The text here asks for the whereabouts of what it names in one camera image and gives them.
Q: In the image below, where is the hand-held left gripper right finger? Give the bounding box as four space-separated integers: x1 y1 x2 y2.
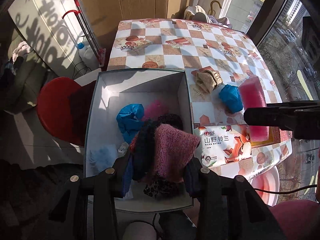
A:
184 159 285 240

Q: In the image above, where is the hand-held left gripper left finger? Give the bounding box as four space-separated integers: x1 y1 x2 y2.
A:
47 152 133 240

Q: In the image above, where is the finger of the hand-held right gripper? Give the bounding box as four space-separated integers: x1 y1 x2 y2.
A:
243 101 295 132

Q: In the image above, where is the large pink sponge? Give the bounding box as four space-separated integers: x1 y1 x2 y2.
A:
238 77 270 143

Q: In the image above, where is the pink and dark knit scarf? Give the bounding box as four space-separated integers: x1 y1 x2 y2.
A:
129 120 201 198

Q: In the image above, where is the white cardboard box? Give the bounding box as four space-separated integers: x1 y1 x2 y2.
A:
83 68 195 214

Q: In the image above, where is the orange patterned carton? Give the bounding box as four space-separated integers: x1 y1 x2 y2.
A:
275 127 292 143

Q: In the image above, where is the white polka dot scrunchie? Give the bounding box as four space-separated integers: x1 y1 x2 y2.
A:
117 142 130 158

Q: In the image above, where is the leopard print scrunchie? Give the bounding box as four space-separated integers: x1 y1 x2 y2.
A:
143 177 181 199

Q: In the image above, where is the blue plastic shoe cover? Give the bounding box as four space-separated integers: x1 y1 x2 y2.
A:
219 84 244 114
116 104 145 144

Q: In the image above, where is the floral tissue pack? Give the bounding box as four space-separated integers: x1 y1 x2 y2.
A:
192 124 252 168

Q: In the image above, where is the white cylindrical bin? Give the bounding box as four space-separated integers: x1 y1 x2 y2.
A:
122 221 158 240

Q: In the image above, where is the black mesh cloth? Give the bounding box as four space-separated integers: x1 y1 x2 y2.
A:
157 114 183 133

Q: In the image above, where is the beige knit sock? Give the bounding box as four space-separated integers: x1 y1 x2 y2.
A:
195 70 223 94

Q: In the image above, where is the pink plastic basin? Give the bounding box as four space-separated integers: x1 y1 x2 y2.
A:
250 166 280 207

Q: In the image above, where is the small pink sponge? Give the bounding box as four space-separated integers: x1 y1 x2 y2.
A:
142 99 169 122

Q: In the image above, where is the dark red cloth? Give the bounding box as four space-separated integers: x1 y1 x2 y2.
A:
69 84 97 143

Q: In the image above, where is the checkered printed tablecloth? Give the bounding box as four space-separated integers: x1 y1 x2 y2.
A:
107 18 293 180

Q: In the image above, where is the red plastic stool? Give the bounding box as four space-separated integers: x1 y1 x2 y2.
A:
37 77 85 147

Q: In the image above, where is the person's pink sweater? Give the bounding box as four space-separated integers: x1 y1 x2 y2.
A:
270 199 320 240

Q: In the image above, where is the pile of pale clothes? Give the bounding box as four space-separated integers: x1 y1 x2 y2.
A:
184 5 233 27

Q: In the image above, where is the white plastic jug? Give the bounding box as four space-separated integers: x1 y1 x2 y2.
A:
83 47 101 67

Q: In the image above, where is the beige leather sofa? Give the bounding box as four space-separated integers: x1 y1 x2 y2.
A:
0 27 48 113

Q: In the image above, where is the mop with red hook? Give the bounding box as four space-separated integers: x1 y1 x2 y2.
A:
62 0 107 67

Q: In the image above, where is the pale cloth on sofa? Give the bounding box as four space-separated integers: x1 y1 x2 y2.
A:
12 41 33 63

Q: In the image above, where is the white panel board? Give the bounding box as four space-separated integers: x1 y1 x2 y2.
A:
7 0 105 71

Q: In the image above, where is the large cardboard sheet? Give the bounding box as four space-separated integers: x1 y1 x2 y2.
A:
75 0 198 30

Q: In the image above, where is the yellow umbrella handle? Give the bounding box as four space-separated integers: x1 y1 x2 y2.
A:
209 0 222 16

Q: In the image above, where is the thin black floor cable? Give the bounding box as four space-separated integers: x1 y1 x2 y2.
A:
72 61 94 78

